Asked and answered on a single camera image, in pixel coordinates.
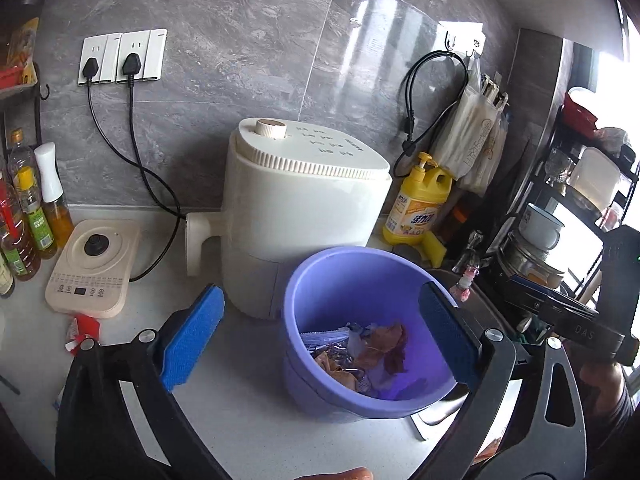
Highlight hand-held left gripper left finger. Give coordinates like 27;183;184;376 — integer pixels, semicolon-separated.
54;284;226;480

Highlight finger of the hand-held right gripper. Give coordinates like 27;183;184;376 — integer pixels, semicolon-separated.
502;272;600;319

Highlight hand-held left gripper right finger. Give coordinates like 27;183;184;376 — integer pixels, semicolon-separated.
410;282;587;480

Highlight brown paper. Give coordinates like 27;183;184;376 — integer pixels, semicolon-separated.
357;322;409;377

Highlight large white tissue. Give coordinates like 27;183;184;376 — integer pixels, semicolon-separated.
345;324;372;361

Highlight red white wrapper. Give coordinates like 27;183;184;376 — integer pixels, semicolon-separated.
64;312;104;354

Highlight purple plastic bucket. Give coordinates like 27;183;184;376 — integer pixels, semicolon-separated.
282;246;463;423

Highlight silver foil wrapper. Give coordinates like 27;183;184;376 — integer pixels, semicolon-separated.
314;340;362;378

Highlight blue white carton box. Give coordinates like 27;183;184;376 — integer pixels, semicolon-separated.
300;327;351;352

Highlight person's right forearm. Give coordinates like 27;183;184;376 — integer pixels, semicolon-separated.
600;367;640;443

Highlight person's right hand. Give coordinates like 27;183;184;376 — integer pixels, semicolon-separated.
580;361;627;417

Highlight person's left hand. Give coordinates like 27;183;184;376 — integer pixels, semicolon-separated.
300;466;375;480

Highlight steel pot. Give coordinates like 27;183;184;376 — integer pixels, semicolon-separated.
499;232;567;288

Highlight small pink bottle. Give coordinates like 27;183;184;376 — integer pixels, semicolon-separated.
450;260;477;304

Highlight white enamel mug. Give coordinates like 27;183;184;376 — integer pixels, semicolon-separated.
517;203;566;252

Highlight yellow sponge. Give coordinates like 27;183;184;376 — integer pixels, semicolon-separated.
421;232;447;269

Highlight clear plastic container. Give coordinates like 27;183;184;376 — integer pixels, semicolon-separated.
567;146;624;212

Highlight cream induction cooker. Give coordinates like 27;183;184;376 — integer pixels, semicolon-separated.
45;219;142;320

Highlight black storage rack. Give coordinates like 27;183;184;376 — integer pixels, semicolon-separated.
492;105;640;306

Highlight yellow detergent bottle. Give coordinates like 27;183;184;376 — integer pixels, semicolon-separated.
382;152;453;247

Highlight hanging plastic bags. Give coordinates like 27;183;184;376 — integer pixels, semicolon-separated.
430;55;512;197

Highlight white air fryer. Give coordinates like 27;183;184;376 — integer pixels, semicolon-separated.
186;117;393;321

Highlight red bowl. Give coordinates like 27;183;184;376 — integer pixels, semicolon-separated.
562;86;599;137

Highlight yellow cap green label bottle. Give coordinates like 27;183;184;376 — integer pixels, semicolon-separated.
12;167;58;261

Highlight white top oil sprayer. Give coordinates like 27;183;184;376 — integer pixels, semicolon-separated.
34;142;75;249

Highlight red cap oil bottle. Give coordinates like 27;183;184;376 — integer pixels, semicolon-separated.
0;172;42;282

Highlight orange cap bottle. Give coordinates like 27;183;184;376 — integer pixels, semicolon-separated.
7;129;40;173

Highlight black dish rack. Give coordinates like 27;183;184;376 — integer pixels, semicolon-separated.
0;57;50;161

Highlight yellow snack packet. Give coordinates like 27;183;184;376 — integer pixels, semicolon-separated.
7;17;41;86

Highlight black power plug cable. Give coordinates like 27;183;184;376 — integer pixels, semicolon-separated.
122;52;183;283
81;57;183;221

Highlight black hanging cable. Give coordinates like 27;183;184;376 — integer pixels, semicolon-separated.
392;50;469;179

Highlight white wall socket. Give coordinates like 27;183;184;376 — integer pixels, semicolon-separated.
116;28;168;84
77;32;123;87

